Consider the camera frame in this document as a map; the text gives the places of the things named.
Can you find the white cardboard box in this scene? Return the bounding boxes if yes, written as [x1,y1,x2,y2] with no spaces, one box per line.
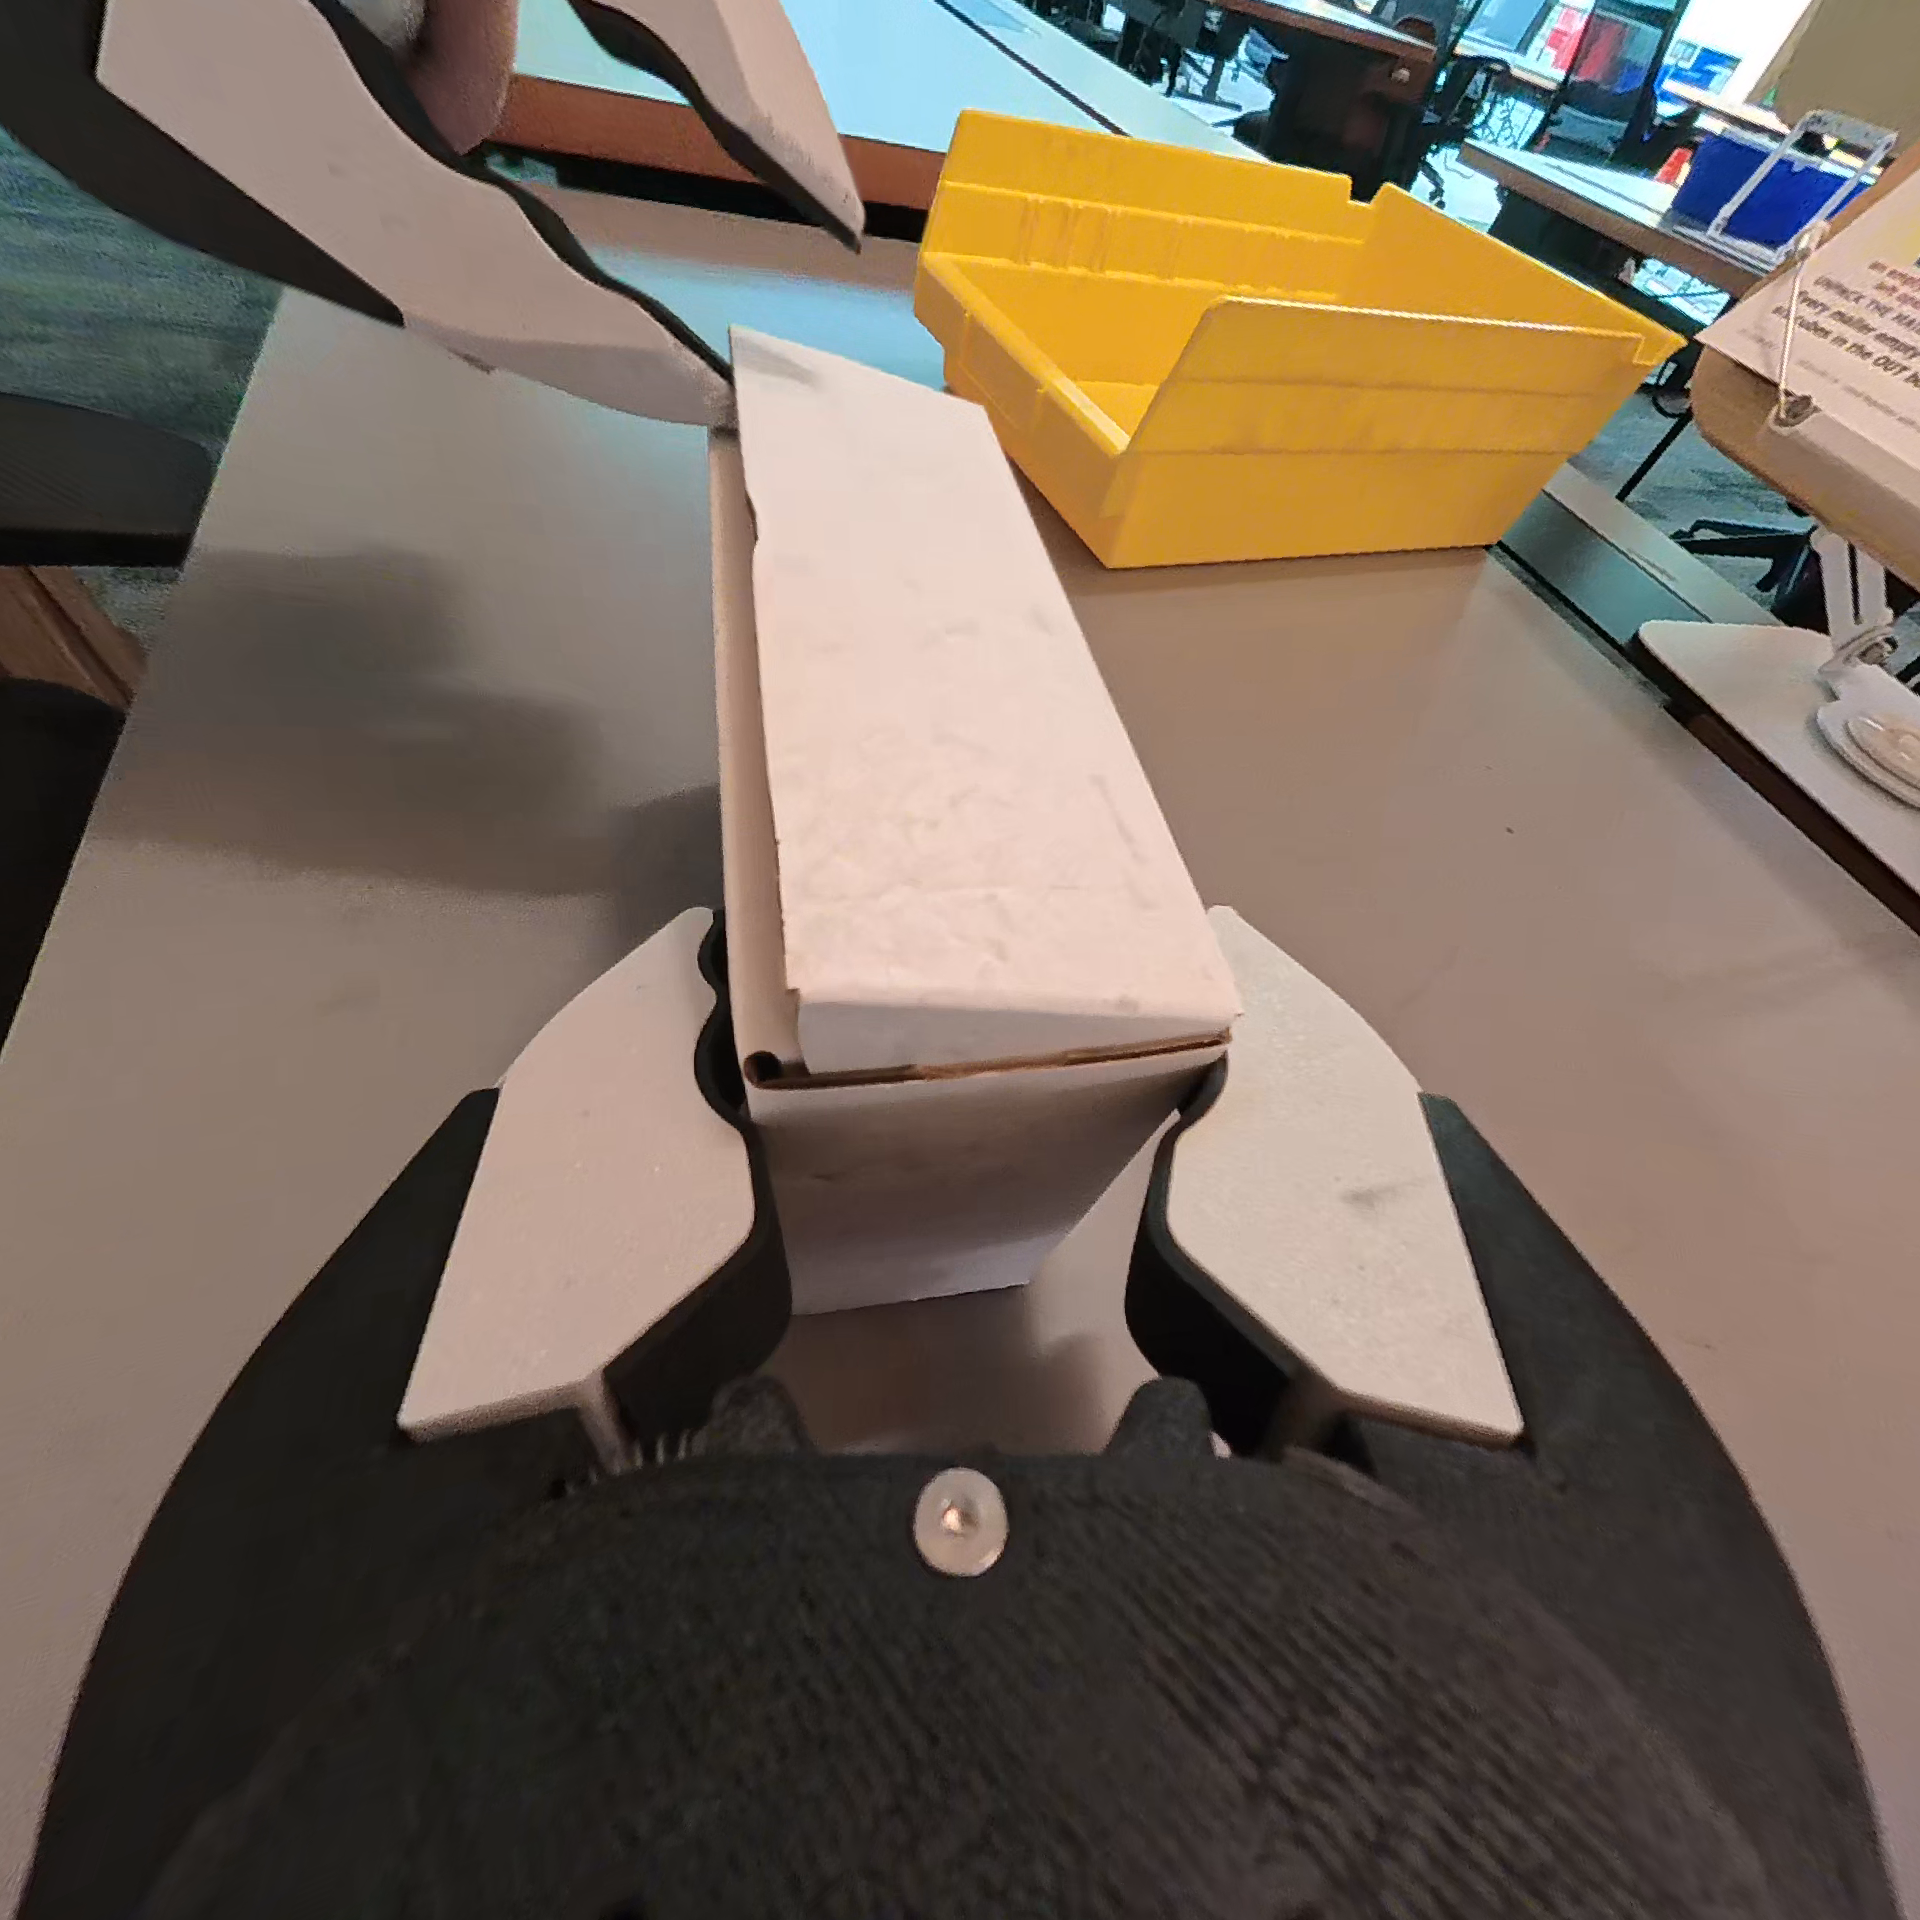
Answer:
[708,321,1244,1316]

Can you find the printed instruction sheet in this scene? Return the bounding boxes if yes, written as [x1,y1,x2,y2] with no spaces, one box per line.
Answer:
[1709,225,1920,435]

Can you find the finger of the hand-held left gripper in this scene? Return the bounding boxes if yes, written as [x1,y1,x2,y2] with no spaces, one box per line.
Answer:
[98,0,737,431]
[572,0,869,248]

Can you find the background grey table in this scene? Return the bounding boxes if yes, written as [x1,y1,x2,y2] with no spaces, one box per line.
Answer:
[485,0,1276,210]

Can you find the tan sheet board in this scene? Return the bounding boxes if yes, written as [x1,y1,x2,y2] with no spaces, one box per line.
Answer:
[1693,179,1920,504]

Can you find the yellow plastic bin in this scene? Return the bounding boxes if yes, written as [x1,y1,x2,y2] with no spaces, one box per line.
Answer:
[917,109,1688,570]

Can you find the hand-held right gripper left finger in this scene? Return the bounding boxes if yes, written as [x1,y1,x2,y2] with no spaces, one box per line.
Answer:
[398,905,793,1464]

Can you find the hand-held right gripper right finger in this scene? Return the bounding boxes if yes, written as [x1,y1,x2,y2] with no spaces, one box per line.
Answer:
[1124,905,1524,1455]

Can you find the black office chair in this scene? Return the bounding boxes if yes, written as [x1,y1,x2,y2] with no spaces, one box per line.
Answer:
[0,387,212,1035]

